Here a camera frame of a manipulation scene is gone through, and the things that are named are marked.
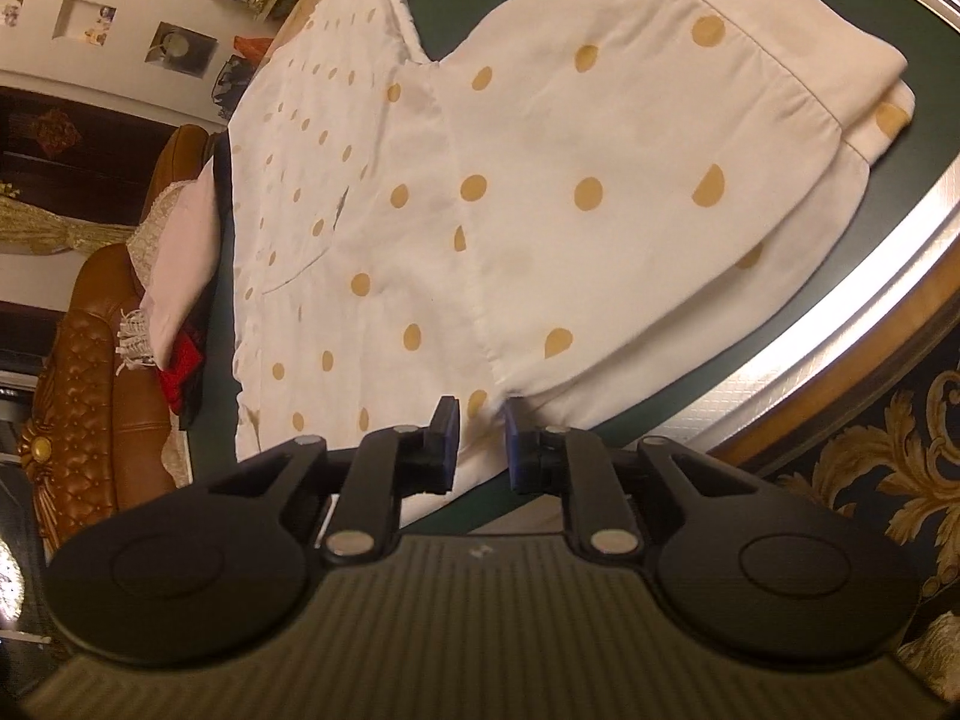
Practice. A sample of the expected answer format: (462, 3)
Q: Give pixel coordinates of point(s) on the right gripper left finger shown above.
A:
(388, 466)

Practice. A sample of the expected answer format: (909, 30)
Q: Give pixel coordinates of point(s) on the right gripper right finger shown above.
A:
(575, 466)

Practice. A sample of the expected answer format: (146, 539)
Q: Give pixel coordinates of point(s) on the white polka dot garment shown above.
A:
(580, 203)

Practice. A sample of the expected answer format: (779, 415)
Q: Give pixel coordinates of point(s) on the black garment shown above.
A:
(209, 326)

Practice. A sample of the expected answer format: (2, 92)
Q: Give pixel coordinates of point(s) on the red garment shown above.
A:
(180, 375)

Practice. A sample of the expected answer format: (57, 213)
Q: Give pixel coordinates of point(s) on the pink garment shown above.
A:
(188, 258)

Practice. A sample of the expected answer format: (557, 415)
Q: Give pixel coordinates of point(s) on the beige lace sofa cover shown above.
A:
(132, 345)

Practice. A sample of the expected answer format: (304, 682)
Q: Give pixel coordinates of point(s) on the brown leather sofa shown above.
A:
(91, 447)

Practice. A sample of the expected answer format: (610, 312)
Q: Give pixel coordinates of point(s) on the black floor fan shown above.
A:
(230, 85)

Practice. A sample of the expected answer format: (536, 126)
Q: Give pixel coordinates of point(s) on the dark wooden door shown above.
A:
(91, 163)

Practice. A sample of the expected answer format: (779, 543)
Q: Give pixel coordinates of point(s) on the orange plastic bag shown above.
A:
(252, 49)

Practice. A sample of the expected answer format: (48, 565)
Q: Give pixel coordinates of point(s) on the gold curtain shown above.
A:
(30, 230)

